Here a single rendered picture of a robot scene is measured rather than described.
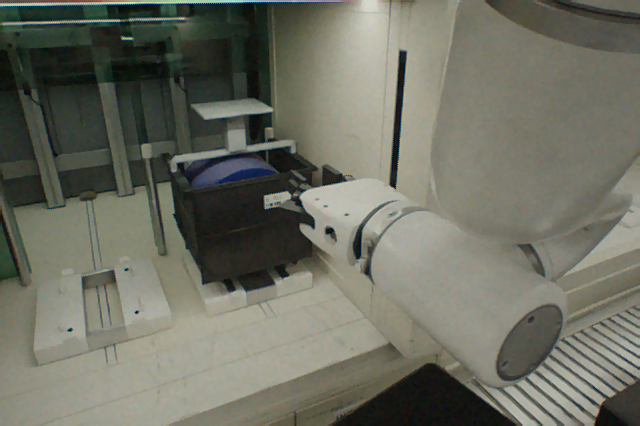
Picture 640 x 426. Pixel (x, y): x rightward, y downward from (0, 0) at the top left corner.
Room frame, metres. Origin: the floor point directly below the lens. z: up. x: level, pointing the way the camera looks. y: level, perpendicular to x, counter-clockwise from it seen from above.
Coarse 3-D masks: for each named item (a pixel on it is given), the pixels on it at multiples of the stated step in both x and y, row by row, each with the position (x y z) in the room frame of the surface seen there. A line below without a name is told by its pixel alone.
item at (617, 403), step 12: (636, 384) 0.52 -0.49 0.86; (612, 396) 0.50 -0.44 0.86; (624, 396) 0.50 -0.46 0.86; (636, 396) 0.50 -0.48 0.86; (600, 408) 0.48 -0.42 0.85; (612, 408) 0.47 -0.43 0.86; (624, 408) 0.47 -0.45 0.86; (636, 408) 0.47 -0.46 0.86; (600, 420) 0.47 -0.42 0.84; (612, 420) 0.46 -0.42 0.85; (624, 420) 0.45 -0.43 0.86; (636, 420) 0.45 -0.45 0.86
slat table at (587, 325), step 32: (576, 320) 0.79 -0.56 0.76; (608, 320) 0.80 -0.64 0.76; (608, 352) 0.70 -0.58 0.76; (480, 384) 0.62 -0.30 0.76; (544, 384) 0.62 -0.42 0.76; (576, 384) 0.62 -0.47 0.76; (608, 384) 0.62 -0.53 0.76; (512, 416) 0.55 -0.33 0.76; (544, 416) 0.55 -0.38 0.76; (576, 416) 0.55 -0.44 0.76
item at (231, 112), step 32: (224, 128) 0.80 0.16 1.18; (192, 160) 0.76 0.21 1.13; (288, 160) 0.84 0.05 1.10; (192, 192) 0.67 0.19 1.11; (224, 192) 0.69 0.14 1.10; (256, 192) 0.71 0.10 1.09; (288, 192) 0.74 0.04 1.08; (192, 224) 0.68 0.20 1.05; (224, 224) 0.69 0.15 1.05; (256, 224) 0.71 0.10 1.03; (288, 224) 0.74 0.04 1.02; (224, 256) 0.69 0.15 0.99; (256, 256) 0.71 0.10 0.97; (288, 256) 0.74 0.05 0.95
